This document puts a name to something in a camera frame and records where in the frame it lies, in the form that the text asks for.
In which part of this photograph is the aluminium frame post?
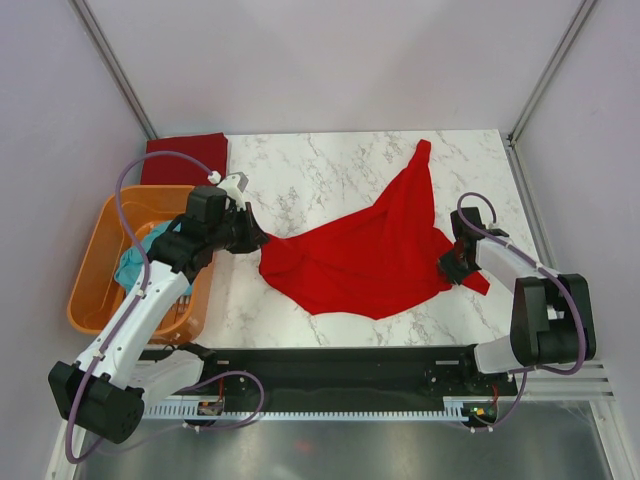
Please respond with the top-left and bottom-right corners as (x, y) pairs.
(505, 0), (599, 149)
(68, 0), (159, 140)

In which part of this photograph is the left aluminium frame post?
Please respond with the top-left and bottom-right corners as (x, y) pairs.
(68, 0), (159, 140)

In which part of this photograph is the orange plastic basket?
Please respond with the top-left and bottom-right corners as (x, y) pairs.
(67, 185), (214, 345)

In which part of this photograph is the right aluminium frame post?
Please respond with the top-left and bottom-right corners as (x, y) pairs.
(505, 0), (599, 149)

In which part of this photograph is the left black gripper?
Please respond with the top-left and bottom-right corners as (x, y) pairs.
(208, 202), (269, 254)

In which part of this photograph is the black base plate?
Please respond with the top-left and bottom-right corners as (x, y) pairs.
(186, 346), (518, 414)

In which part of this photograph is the bright red t shirt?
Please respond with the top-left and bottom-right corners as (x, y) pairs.
(258, 138), (491, 321)

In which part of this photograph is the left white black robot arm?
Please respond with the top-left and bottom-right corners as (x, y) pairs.
(48, 174), (268, 444)

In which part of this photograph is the white slotted cable duct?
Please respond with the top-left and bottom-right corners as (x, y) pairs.
(142, 397), (474, 421)

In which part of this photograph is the teal t shirt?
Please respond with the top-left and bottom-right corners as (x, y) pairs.
(114, 221), (170, 295)

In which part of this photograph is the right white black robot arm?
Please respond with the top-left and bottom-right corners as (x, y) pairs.
(438, 207), (597, 394)

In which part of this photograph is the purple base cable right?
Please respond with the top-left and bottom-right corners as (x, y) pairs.
(462, 367), (526, 435)

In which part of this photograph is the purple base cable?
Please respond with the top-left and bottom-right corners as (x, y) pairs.
(94, 369), (265, 456)
(462, 367), (526, 435)

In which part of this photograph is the folded dark red t shirt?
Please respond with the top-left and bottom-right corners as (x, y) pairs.
(140, 133), (228, 186)

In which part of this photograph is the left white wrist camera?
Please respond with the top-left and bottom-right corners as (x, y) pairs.
(218, 172), (249, 210)

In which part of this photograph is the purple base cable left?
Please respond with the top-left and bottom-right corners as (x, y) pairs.
(94, 369), (265, 456)

